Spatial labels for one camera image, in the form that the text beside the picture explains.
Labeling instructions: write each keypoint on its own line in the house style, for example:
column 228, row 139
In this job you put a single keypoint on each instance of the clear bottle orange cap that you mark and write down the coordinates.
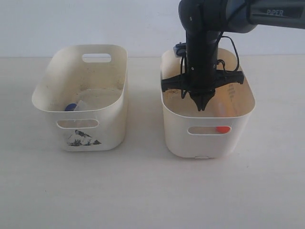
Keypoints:
column 221, row 112

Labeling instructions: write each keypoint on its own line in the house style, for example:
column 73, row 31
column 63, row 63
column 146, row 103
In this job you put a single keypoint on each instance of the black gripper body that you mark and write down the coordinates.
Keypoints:
column 201, row 71

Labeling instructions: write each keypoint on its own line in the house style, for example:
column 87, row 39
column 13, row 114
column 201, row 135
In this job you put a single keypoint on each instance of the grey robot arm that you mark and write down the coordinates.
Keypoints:
column 205, row 23

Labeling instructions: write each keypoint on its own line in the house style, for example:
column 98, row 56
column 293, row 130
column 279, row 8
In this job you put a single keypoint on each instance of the cream plastic bin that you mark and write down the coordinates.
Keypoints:
column 97, row 74
column 190, row 133

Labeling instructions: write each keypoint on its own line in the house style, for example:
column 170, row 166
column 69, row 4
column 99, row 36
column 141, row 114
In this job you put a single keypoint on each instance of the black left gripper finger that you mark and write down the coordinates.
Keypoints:
column 197, row 98

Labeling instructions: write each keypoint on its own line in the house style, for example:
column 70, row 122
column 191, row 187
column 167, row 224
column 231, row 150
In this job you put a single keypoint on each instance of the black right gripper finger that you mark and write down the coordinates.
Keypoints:
column 205, row 99

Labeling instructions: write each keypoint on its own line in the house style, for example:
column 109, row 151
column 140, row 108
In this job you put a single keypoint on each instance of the clear bottle blue cap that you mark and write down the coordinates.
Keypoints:
column 71, row 107

